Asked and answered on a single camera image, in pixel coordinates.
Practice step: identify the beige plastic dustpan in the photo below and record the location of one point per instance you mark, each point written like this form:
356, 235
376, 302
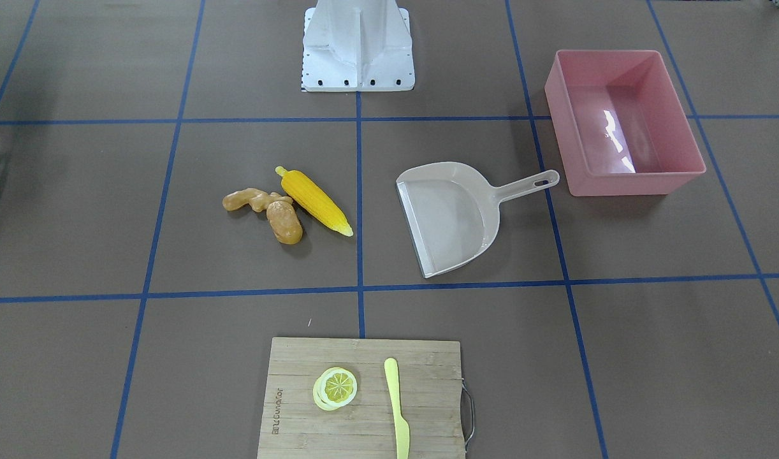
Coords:
453, 212

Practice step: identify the yellow toy corn cob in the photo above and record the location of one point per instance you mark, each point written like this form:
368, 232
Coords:
314, 200

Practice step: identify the brown toy ginger root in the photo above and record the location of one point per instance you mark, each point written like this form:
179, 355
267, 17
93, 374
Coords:
257, 199

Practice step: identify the brown toy potato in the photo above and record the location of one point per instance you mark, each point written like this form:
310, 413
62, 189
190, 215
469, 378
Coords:
284, 222

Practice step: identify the pink plastic bin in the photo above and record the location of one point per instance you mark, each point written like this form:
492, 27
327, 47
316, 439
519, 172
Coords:
620, 126

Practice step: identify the yellow plastic knife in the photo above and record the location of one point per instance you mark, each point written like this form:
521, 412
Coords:
400, 424

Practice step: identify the yellow toy lemon slices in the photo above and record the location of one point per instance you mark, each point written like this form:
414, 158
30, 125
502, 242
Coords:
335, 388

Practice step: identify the bamboo cutting board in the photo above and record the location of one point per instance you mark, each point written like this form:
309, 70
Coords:
430, 399

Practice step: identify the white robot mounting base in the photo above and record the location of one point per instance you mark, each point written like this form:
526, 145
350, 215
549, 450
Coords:
357, 46

